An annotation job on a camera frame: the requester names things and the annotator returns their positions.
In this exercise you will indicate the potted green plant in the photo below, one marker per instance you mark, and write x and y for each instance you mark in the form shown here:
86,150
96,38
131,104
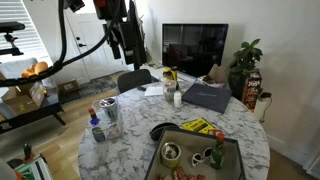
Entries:
245,60

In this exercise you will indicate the metallic cup with blue label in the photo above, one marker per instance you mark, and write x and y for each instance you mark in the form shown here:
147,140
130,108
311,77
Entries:
109,107

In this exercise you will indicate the black flat screen television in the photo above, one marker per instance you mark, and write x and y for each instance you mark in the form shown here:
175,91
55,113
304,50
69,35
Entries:
195,46

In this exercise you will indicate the black remote control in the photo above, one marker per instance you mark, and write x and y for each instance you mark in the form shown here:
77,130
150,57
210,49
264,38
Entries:
141,88

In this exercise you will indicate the blue cap small item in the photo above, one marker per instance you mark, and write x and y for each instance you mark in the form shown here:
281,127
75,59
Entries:
95,122

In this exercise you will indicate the orange Jenga game box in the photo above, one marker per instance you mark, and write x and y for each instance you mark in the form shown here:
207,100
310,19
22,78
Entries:
251,91

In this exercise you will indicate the yellow printed pamphlet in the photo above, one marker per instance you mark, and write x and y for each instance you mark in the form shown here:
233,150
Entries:
197,125

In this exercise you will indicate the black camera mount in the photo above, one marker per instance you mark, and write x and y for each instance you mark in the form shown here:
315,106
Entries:
11,26

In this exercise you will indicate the large open cardboard box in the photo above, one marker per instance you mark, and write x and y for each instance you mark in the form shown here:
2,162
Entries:
23,100

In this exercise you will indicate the white paper napkin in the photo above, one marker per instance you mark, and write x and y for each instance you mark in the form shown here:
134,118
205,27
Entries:
154,91

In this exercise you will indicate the brown paper bag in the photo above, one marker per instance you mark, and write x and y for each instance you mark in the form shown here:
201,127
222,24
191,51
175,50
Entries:
216,73

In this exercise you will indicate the black and yellow bottle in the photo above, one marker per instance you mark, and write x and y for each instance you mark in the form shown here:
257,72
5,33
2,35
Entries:
175,75

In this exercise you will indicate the white frame sunglasses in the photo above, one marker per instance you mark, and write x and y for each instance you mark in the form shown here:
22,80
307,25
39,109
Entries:
197,159

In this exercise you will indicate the small grey spice bottle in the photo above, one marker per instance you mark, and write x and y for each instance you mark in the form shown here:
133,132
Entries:
170,96

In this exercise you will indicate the dark grey chair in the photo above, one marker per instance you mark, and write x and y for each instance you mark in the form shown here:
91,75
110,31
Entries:
133,80

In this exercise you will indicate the yellow lid vitamin bottle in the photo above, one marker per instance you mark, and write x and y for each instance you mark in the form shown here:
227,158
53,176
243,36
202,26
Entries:
167,75

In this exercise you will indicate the clear plastic crisper drawer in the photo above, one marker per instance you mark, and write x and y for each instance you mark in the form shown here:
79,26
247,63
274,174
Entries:
111,131

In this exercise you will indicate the small closed cardboard box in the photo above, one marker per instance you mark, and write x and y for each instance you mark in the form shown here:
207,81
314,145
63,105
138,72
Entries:
68,86

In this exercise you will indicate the dark open cardboard box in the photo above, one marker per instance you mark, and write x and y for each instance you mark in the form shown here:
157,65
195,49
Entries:
196,141

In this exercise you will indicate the small white box with plug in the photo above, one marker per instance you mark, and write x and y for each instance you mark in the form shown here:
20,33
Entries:
261,108

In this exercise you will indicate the green and white box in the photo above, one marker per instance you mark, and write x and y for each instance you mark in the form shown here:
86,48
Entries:
33,170

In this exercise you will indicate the open tin can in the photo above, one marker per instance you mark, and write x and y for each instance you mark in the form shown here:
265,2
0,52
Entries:
170,155

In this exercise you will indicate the green bottle with red cap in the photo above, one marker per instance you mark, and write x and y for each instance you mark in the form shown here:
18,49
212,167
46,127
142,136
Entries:
217,155

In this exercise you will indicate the white window blinds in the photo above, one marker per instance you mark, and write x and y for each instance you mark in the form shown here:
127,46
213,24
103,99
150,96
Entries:
20,36

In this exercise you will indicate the grey patterned rug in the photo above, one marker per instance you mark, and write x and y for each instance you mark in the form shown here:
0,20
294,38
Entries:
98,86

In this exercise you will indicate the black round case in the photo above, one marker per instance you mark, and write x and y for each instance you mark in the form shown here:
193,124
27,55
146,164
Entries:
156,131

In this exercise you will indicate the black low bench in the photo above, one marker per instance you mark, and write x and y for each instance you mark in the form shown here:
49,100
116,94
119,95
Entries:
33,115

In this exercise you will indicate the red candy pack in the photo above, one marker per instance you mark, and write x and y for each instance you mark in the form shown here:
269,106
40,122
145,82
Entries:
197,177
180,173

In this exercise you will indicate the red cap sauce bottle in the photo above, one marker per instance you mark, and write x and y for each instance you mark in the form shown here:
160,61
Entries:
92,114

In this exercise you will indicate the small white pill bottle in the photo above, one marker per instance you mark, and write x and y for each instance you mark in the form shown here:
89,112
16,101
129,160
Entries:
177,100

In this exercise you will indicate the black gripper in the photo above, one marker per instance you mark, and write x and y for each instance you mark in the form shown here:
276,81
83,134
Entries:
110,10

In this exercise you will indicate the small labelled food packet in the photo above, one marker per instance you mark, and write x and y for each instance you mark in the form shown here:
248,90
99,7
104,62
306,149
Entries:
98,134

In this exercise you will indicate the white floor vent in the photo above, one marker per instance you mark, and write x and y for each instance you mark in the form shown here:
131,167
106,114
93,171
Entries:
313,166

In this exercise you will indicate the white television stand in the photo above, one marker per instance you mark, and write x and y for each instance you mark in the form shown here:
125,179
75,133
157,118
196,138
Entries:
156,70

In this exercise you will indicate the dark blue folder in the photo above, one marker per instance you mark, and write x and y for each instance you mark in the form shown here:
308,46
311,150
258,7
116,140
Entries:
206,97

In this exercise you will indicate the clear tub with nuts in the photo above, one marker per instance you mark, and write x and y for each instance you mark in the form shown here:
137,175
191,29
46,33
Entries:
169,85

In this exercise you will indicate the orange plush toy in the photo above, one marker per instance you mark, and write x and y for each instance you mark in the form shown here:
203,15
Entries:
36,68

